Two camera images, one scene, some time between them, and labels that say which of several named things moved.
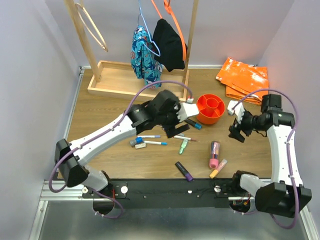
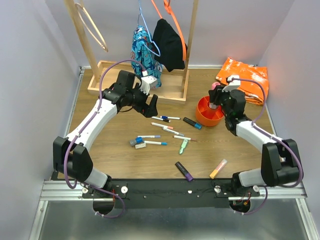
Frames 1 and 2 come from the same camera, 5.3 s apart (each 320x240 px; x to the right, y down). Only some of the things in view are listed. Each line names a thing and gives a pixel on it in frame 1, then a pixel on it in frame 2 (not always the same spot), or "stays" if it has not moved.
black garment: (169, 45) stays
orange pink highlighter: (221, 166) stays
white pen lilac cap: (149, 136) stays
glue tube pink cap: (214, 161) → (215, 85)
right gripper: (241, 126) → (214, 95)
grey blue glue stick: (138, 140) stays
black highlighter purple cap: (185, 173) stays
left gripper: (171, 132) → (146, 110)
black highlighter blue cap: (197, 125) stays
